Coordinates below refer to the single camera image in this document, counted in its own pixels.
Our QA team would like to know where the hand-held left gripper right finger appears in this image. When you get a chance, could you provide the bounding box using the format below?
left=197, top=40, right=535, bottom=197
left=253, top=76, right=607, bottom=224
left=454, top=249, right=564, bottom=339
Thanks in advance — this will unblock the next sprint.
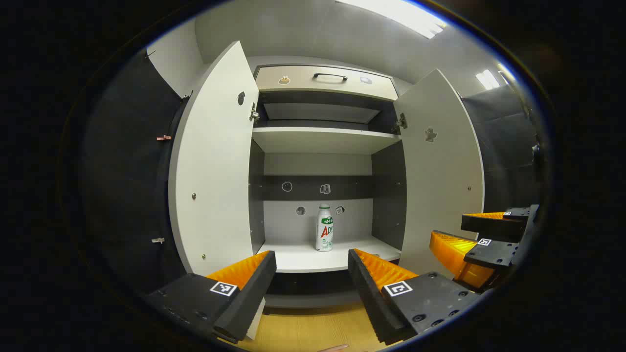
left=348, top=248, right=482, bottom=346

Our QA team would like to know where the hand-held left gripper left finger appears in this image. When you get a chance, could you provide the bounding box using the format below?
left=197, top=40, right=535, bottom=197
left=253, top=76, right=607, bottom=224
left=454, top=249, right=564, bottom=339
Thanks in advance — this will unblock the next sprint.
left=145, top=250, right=277, bottom=344

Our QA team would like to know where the white cabinet door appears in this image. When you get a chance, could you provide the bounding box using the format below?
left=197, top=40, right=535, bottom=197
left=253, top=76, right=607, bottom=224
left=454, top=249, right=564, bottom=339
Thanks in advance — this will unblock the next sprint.
left=168, top=41, right=260, bottom=277
left=393, top=68, right=485, bottom=279

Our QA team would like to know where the white green-label drink bottle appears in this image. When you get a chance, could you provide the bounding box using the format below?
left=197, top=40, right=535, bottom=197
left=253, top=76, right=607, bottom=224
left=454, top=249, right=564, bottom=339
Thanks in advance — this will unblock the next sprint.
left=315, top=204, right=335, bottom=252

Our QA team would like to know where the grey and white cabinet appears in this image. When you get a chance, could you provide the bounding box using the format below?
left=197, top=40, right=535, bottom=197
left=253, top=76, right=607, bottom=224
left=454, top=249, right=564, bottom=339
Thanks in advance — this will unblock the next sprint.
left=247, top=64, right=409, bottom=309

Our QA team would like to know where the white cabinet shelf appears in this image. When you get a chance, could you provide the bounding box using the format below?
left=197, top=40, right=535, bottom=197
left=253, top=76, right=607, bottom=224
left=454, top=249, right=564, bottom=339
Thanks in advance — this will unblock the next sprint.
left=252, top=127, right=402, bottom=155
left=257, top=236, right=402, bottom=273

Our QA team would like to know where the black backdrop cloth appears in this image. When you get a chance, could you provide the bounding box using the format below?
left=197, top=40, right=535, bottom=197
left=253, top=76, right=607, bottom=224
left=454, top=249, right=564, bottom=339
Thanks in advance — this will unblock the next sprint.
left=81, top=49, right=191, bottom=294
left=462, top=86, right=543, bottom=213

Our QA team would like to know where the small ceiling light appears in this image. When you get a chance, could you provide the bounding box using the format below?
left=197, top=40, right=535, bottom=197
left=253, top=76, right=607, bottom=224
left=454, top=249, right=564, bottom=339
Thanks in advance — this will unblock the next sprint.
left=477, top=69, right=500, bottom=90

